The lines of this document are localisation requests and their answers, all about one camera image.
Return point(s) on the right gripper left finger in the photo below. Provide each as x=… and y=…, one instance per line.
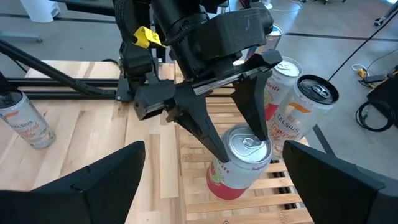
x=77, y=202

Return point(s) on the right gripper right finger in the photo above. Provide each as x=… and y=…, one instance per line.
x=335, y=193

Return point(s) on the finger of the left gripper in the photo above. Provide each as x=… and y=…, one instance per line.
x=196, y=118
x=252, y=102

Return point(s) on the pink white Spindrift can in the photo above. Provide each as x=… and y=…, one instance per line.
x=239, y=177
x=280, y=87

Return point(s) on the white Celsius can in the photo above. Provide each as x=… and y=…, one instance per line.
x=26, y=124
x=298, y=118

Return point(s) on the blue silver Red Bull can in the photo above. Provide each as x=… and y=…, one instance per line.
x=273, y=39

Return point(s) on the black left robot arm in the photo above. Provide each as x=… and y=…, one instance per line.
x=136, y=62

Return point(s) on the wooden slatted shelf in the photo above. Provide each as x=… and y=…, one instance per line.
x=236, y=208

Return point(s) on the yellow label tag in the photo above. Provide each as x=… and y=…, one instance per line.
x=146, y=36

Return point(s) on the black wheeled stand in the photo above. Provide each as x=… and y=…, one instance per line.
x=379, y=21

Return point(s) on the white waste bin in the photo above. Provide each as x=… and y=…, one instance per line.
x=40, y=11

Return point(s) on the black aluminium table frame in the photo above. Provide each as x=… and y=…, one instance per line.
x=62, y=83

